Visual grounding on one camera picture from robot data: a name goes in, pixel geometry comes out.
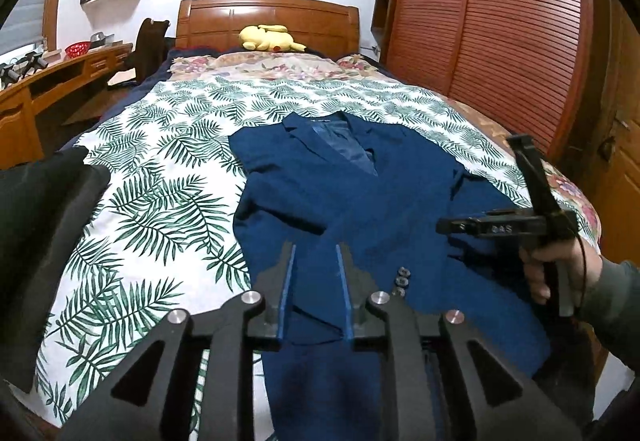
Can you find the wooden louvered wardrobe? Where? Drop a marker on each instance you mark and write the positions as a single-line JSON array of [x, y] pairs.
[[500, 21]]

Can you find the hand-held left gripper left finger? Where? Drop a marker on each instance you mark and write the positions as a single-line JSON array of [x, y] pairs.
[[287, 301]]

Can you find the wooden door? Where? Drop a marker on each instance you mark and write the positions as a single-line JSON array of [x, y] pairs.
[[620, 86]]

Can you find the black garment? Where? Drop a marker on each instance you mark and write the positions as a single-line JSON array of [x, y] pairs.
[[40, 241]]

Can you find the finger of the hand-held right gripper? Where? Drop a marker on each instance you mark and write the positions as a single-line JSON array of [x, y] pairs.
[[532, 176]]

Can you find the dark brown chair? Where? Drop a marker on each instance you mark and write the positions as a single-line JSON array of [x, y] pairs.
[[150, 46]]

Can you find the red basket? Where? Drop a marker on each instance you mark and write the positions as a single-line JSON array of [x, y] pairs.
[[77, 49]]

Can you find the person's right forearm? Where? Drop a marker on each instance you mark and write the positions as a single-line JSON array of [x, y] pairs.
[[615, 301]]

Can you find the yellow plush toy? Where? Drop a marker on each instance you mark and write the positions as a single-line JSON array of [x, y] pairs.
[[265, 38]]

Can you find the wooden bed headboard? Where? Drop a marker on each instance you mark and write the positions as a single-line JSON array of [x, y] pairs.
[[210, 21]]

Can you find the blue suit jacket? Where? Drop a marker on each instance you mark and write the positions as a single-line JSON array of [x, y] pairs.
[[380, 201]]

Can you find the wooden desk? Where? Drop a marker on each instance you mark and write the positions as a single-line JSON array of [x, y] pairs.
[[30, 111]]

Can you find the grey window blind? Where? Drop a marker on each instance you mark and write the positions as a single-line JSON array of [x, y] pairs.
[[25, 16]]

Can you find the leaf print bed sheet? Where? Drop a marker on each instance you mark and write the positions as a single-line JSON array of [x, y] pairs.
[[165, 181]]

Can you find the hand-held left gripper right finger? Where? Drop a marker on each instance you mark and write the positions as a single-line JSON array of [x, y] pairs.
[[345, 301]]

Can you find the person's right hand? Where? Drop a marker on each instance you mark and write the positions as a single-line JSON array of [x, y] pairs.
[[535, 276]]

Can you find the grey metal container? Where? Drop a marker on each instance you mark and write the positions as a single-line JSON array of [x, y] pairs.
[[101, 39]]

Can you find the black device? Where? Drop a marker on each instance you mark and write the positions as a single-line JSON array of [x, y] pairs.
[[34, 61], [10, 76]]

